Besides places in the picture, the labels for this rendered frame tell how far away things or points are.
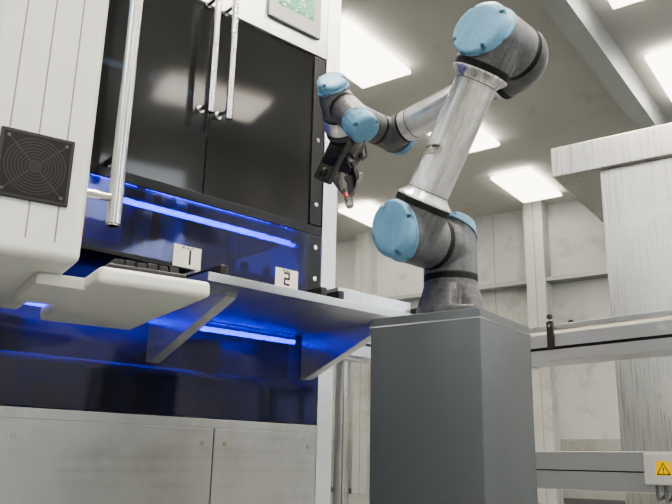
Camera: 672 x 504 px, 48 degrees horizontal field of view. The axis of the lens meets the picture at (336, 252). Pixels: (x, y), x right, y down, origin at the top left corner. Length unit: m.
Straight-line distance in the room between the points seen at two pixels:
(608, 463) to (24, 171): 1.93
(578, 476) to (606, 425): 9.08
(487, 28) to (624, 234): 2.90
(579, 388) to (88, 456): 10.36
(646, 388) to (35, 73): 3.41
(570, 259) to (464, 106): 10.72
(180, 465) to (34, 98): 1.03
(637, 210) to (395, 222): 2.93
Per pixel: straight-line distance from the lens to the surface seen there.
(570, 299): 12.07
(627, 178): 4.41
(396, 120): 1.82
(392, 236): 1.51
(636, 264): 4.27
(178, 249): 2.06
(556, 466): 2.68
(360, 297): 1.92
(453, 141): 1.52
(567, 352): 2.64
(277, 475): 2.19
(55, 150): 1.34
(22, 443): 1.84
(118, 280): 1.31
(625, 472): 2.56
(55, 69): 1.40
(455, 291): 1.58
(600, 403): 11.75
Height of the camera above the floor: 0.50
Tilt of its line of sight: 16 degrees up
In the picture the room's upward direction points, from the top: 1 degrees clockwise
